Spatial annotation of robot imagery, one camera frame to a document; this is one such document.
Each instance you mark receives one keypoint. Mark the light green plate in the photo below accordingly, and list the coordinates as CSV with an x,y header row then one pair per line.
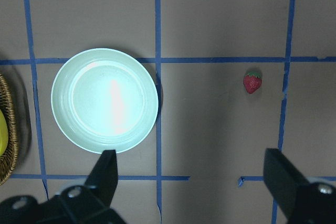
x,y
104,99

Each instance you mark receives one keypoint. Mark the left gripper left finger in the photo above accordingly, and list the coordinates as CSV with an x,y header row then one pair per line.
x,y
103,178

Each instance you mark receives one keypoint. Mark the woven wicker basket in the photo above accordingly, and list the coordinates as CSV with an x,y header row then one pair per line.
x,y
10,157

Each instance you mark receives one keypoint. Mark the yellow banana bunch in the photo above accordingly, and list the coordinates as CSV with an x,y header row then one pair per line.
x,y
3,134

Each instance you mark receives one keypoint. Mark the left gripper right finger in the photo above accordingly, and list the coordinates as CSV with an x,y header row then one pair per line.
x,y
282,179

